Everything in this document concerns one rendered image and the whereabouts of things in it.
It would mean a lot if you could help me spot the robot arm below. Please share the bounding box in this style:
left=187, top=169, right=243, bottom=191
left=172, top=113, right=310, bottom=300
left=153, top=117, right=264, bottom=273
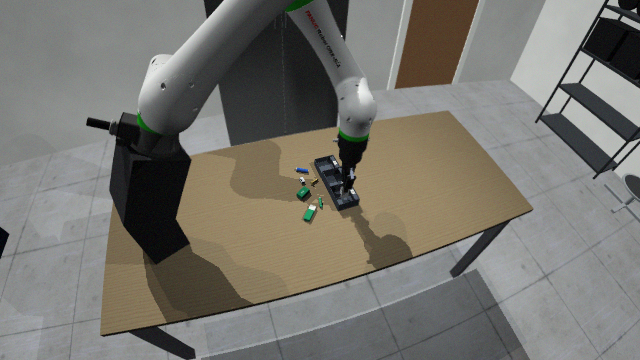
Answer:
left=86, top=0, right=377, bottom=158

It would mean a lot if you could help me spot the green and white eraser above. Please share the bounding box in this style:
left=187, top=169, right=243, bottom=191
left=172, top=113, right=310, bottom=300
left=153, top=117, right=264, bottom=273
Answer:
left=304, top=205, right=316, bottom=222

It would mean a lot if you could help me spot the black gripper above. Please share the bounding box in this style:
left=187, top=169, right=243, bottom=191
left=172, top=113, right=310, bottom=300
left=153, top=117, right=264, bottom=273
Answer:
left=339, top=149, right=363, bottom=198

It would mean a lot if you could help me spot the dark grey three-compartment bin rack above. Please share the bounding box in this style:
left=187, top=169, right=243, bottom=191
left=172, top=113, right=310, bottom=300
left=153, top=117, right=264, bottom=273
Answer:
left=314, top=155, right=360, bottom=211

